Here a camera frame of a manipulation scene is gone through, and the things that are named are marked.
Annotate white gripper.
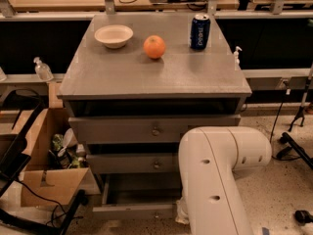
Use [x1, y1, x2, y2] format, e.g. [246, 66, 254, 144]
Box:
[175, 196, 190, 225]

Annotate grey bottom drawer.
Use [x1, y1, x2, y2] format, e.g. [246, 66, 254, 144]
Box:
[93, 172, 181, 220]

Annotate grey drawer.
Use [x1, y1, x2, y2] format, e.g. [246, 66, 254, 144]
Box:
[93, 172, 181, 220]
[87, 153, 178, 174]
[69, 115, 241, 144]

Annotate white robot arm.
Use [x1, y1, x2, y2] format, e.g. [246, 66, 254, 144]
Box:
[177, 126, 272, 235]

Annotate grey middle drawer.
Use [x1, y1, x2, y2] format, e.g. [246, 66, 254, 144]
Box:
[87, 153, 178, 174]

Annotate grey top drawer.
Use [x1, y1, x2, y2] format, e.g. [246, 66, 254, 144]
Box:
[69, 115, 241, 144]

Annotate grey drawer cabinet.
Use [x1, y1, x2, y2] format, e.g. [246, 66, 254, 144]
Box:
[57, 13, 252, 201]

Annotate black caster wheel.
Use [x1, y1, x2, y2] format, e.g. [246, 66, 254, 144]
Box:
[294, 211, 313, 224]

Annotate black stand leg right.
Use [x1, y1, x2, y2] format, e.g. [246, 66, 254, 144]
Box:
[281, 132, 313, 169]

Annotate cardboard box with trash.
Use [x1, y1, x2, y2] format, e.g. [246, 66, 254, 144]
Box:
[21, 108, 100, 207]

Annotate small white pump bottle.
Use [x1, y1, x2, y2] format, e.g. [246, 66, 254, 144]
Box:
[233, 46, 243, 66]

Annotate orange fruit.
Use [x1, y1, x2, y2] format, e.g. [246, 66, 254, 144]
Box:
[143, 35, 166, 59]

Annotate white bowl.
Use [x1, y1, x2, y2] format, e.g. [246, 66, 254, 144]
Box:
[94, 24, 133, 49]

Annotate blue soda can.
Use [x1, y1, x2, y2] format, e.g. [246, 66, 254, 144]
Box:
[190, 14, 210, 50]

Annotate clear pump bottle left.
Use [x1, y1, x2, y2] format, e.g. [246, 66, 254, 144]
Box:
[33, 57, 54, 81]

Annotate black cable on floor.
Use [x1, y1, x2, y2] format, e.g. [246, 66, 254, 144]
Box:
[268, 91, 306, 163]

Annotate black stand frame left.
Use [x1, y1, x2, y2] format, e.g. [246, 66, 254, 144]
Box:
[0, 88, 87, 235]

